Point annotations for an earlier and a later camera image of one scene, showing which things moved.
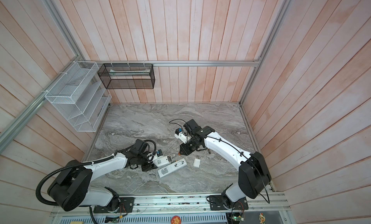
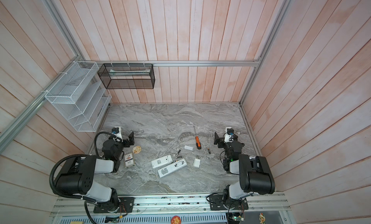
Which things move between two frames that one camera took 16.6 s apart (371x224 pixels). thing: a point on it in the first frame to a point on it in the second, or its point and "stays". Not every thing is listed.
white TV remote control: [166, 170] stays
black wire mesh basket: [127, 76] stays
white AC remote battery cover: [196, 162] stays
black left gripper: [149, 166] to [131, 140]
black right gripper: [186, 151] to [217, 139]
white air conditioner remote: [164, 161] stays
